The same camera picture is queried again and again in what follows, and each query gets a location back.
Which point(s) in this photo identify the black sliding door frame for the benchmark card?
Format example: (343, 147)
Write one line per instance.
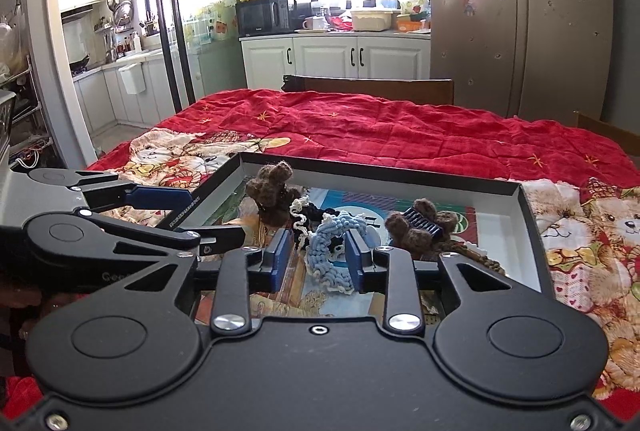
(172, 11)

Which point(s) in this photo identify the white hanging bin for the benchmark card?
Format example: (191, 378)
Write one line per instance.
(131, 79)

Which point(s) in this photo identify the brown fuzzy hair claw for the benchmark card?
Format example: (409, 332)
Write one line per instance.
(270, 191)
(420, 228)

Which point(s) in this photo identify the black and white scrunchie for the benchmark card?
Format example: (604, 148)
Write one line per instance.
(310, 216)

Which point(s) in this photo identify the olive brown knitted scrunchie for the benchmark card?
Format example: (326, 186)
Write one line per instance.
(480, 263)

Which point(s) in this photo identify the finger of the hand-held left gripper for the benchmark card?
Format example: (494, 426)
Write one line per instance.
(160, 197)
(222, 240)

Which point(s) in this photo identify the wooden chair back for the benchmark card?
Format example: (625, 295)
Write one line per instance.
(370, 90)

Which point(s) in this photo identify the dark wooden chair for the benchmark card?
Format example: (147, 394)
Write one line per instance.
(615, 133)

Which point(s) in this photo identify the black microwave oven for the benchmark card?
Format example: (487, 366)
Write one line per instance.
(262, 17)

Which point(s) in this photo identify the white cup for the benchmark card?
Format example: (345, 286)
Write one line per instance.
(312, 23)

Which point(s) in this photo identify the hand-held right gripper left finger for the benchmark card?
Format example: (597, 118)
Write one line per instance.
(280, 263)

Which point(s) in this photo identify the steel pot lids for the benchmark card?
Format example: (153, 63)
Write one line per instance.
(120, 8)

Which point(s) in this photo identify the white kitchen cabinet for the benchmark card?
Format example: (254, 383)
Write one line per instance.
(330, 58)

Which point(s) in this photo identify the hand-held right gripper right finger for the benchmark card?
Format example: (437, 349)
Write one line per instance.
(356, 263)

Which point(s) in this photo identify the white plastic container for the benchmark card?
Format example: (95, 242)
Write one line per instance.
(370, 20)

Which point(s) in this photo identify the steel refrigerator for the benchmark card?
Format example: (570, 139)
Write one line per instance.
(520, 11)

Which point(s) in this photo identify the person's left hand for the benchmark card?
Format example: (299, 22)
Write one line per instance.
(27, 306)

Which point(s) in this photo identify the blue knitted scrunchie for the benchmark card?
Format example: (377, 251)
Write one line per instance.
(325, 256)

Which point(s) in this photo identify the black cardboard box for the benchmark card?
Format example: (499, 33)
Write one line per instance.
(527, 236)

